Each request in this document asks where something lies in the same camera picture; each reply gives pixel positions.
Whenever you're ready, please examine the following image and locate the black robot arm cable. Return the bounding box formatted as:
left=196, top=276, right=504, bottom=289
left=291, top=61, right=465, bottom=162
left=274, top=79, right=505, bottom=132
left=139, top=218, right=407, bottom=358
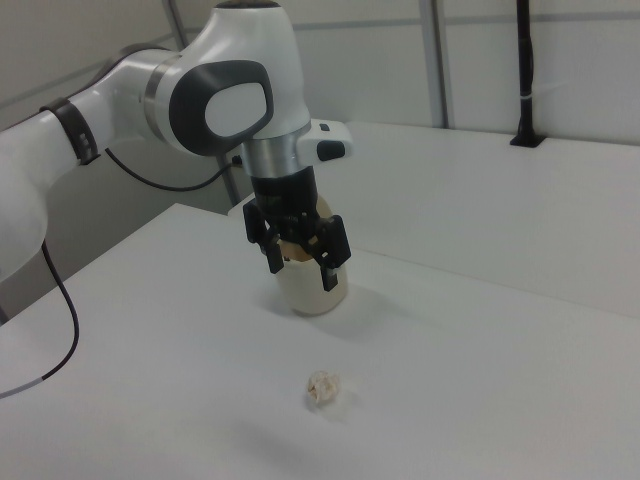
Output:
left=0, top=144, right=246, bottom=400

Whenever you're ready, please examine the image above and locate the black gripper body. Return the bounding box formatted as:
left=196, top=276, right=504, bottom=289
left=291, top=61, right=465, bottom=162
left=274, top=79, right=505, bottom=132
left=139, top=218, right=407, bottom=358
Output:
left=248, top=166, right=322, bottom=237

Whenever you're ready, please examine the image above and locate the small white bin with lid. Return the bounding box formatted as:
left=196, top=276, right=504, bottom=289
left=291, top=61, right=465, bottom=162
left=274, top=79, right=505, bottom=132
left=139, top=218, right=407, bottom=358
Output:
left=273, top=194, right=351, bottom=318

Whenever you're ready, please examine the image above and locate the paper trash ball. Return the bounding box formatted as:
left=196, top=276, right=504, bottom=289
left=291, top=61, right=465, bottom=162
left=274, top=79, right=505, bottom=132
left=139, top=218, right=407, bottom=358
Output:
left=305, top=369, right=343, bottom=406

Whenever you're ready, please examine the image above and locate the black camera stand pole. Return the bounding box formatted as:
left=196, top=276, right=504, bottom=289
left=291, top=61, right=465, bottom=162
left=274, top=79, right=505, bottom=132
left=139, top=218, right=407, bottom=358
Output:
left=509, top=0, right=547, bottom=148

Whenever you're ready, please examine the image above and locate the black cable strap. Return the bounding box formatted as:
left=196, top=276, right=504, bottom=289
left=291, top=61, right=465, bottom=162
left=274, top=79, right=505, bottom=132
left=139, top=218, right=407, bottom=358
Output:
left=39, top=98, right=102, bottom=167

